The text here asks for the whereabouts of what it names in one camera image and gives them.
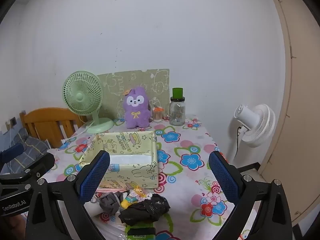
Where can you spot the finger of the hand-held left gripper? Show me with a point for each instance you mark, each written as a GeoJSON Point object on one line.
{"type": "Point", "coordinates": [12, 152]}
{"type": "Point", "coordinates": [40, 165]}

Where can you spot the purple plush toy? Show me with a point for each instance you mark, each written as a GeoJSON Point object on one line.
{"type": "Point", "coordinates": [136, 116]}

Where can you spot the wooden headboard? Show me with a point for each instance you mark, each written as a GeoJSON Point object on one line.
{"type": "Point", "coordinates": [45, 116]}

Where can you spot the green desk fan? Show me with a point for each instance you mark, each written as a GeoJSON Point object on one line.
{"type": "Point", "coordinates": [81, 96]}

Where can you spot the grey plaid pillow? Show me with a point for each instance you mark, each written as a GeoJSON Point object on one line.
{"type": "Point", "coordinates": [32, 145]}

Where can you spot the green black packet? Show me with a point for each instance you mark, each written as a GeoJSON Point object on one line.
{"type": "Point", "coordinates": [141, 233]}

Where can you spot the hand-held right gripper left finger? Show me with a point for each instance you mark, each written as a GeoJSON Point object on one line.
{"type": "Point", "coordinates": [96, 177]}

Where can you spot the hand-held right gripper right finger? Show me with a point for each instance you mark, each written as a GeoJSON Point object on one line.
{"type": "Point", "coordinates": [223, 177]}

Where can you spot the green elephant pattern mat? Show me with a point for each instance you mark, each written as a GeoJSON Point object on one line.
{"type": "Point", "coordinates": [140, 80]}

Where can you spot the pink packet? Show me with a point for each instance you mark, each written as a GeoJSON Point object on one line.
{"type": "Point", "coordinates": [106, 192]}

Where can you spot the beige door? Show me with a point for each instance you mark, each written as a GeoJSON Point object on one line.
{"type": "Point", "coordinates": [300, 105]}

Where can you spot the floral tablecloth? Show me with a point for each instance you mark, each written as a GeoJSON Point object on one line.
{"type": "Point", "coordinates": [190, 142]}

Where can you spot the glass jar with green lid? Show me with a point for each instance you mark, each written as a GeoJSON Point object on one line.
{"type": "Point", "coordinates": [177, 112]}

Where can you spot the white standing fan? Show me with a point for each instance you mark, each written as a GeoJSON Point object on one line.
{"type": "Point", "coordinates": [260, 127]}

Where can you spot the cotton swab container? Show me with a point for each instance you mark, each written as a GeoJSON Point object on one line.
{"type": "Point", "coordinates": [158, 116]}

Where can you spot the small cartoon packet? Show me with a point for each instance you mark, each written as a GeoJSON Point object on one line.
{"type": "Point", "coordinates": [140, 192]}

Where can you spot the clear plastic bag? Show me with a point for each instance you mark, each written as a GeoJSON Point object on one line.
{"type": "Point", "coordinates": [110, 230]}

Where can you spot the yellow-green cartoon printed box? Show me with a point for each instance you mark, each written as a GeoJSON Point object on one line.
{"type": "Point", "coordinates": [140, 175]}

